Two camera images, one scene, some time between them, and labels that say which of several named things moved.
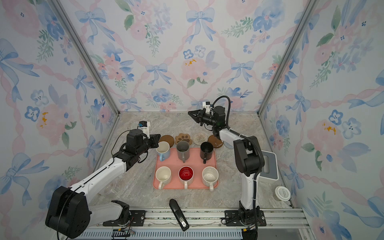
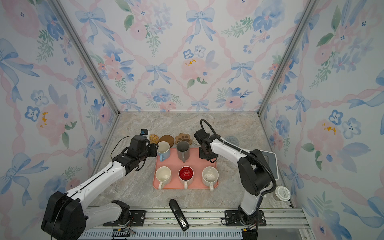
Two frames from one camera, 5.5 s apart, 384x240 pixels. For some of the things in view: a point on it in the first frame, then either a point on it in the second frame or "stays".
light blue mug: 163,150 stays
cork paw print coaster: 183,137 stays
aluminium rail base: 213,223 stays
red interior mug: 186,175 stays
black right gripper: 200,117 to 201,155
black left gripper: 155,139 to 154,149
